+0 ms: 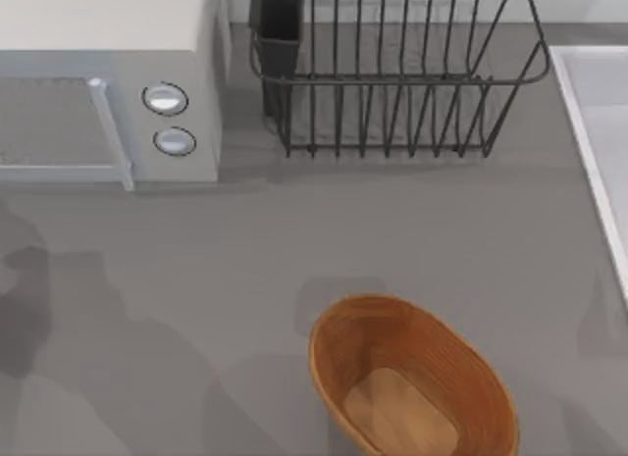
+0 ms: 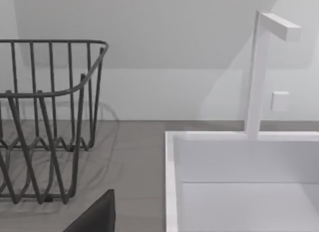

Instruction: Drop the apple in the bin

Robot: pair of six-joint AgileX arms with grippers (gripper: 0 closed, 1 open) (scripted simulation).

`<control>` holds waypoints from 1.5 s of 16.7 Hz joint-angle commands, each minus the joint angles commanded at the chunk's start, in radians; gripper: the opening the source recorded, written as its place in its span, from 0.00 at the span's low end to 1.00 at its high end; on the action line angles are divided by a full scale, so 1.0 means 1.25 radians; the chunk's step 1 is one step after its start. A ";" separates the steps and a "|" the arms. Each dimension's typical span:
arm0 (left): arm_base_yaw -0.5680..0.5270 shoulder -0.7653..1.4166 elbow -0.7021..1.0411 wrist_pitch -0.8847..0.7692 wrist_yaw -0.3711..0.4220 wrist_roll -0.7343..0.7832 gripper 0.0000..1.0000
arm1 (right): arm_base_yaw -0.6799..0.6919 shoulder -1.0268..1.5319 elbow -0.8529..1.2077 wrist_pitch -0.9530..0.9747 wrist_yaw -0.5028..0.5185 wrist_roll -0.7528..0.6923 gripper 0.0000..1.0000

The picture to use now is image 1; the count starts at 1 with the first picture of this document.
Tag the round microwave knob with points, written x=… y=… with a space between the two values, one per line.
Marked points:
x=174 y=141
x=165 y=98

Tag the black cutlery holder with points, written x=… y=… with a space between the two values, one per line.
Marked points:
x=277 y=49

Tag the brown wicker basket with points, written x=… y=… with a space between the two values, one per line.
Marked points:
x=412 y=377

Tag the pale microwave oven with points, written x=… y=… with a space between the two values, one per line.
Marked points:
x=162 y=24

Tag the microwave oven door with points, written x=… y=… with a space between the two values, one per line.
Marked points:
x=44 y=122

